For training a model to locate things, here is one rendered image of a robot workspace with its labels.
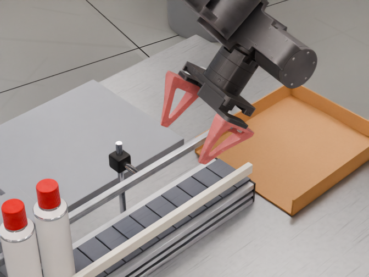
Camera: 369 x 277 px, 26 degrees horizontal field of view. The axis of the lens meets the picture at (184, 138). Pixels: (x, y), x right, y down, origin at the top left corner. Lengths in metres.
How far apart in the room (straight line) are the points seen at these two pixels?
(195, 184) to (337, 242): 0.28
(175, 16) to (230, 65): 2.54
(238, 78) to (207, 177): 0.46
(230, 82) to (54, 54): 2.52
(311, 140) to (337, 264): 0.34
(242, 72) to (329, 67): 2.41
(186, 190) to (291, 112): 0.38
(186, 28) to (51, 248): 2.43
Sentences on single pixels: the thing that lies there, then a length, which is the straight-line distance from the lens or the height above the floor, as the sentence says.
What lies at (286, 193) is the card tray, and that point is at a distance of 1.54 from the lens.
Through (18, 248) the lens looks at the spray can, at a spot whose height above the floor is 1.02.
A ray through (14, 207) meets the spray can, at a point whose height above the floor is 1.08.
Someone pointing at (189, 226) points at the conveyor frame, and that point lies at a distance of 1.40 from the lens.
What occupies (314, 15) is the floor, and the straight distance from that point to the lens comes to 3.84.
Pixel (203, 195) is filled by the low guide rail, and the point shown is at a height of 0.91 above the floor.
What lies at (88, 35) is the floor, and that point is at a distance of 3.66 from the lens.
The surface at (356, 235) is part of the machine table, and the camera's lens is 1.49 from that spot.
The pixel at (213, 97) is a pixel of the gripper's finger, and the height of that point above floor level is 1.26.
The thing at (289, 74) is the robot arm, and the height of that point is 1.30.
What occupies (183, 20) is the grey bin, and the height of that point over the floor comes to 0.10.
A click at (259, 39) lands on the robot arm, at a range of 1.02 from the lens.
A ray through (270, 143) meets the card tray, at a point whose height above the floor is 0.83.
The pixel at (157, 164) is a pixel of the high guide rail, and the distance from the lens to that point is 1.40.
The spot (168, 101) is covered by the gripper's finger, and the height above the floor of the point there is 1.21.
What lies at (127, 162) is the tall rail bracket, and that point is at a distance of 1.41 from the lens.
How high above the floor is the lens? 1.86
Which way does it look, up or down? 38 degrees down
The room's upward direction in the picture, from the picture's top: straight up
